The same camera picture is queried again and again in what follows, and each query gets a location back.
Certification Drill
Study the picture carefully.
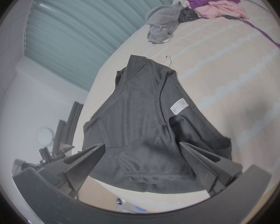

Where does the blue-green curtain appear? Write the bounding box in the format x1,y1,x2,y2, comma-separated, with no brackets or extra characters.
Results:
35,0,185,55
23,5,118,91

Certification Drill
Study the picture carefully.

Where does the grey garment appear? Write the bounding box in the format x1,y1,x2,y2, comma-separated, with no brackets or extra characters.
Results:
145,5,181,43

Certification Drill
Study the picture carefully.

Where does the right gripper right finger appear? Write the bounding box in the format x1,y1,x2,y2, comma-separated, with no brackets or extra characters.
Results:
179,142,243,193

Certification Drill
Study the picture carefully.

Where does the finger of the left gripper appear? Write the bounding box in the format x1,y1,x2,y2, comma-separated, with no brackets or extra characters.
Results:
58,144,75,152

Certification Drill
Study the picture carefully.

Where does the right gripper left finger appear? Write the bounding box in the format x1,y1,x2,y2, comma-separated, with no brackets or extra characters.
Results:
38,143,106,193

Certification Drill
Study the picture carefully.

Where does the black T-shirt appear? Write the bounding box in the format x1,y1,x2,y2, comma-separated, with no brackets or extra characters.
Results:
82,54,232,194

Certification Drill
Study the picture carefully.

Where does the bed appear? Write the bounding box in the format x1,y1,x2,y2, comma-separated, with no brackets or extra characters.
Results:
80,0,280,199

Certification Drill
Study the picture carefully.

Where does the pink garment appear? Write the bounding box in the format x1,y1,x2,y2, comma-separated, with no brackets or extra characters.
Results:
196,0,250,20

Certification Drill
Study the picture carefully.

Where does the round white-framed mirror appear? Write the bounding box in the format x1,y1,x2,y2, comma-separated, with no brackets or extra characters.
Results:
36,127,54,146

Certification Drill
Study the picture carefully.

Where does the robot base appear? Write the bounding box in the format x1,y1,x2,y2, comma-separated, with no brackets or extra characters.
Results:
115,191,150,213

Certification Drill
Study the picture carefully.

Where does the black lace garment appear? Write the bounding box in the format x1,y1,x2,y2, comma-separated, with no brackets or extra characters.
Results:
177,7,199,23

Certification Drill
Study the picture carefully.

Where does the black dressing table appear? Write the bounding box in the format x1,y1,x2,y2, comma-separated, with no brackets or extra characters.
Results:
52,119,68,153

